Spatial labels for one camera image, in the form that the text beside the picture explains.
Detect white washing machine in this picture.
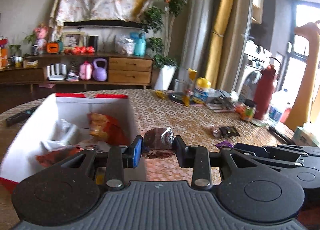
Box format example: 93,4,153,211
235,40,271,103

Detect gold curtain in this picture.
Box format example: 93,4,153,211
205,0,234,88

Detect yellow tall snack bag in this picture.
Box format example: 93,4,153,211
182,68,197,107

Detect black tv remote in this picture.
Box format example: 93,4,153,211
5,106,38,128

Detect framed photo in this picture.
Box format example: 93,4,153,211
61,32,85,49

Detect dark red thermos jug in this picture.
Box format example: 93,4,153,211
253,64,278,121

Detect wooden tv console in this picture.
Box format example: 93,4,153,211
1,52,153,88

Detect purple kettlebell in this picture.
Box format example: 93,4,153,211
92,58,107,81

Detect orange retro radio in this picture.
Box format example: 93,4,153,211
46,41,63,54

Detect green tissue pack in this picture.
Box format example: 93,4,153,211
292,127,319,147

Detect red and white cardboard box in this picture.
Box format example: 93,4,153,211
1,93,139,193

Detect turquoise spray bottle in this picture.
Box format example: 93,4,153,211
130,32,146,56

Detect glass jar black lid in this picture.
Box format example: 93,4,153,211
240,99,256,122

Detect white green snack packet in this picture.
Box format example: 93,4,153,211
42,119,79,151

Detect black cylinder speaker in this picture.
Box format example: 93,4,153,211
88,35,99,52

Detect red chip bag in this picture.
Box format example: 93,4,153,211
88,112,130,146

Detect yellow lid white canister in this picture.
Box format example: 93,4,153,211
193,78,211,104

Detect dark small snack packet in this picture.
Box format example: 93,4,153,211
209,125,240,138

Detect white router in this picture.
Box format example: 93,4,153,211
46,63,67,81

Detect pink plush doll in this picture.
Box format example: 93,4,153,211
34,22,48,54

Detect potted green tree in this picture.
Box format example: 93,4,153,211
142,0,187,91

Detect round brown pastry packet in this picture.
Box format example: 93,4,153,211
143,127,174,152

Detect tall grey air conditioner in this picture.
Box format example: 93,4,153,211
178,0,214,81

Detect clear drinking glass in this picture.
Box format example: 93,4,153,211
174,79,188,97

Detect clear water bottle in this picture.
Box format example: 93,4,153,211
268,88,291,123

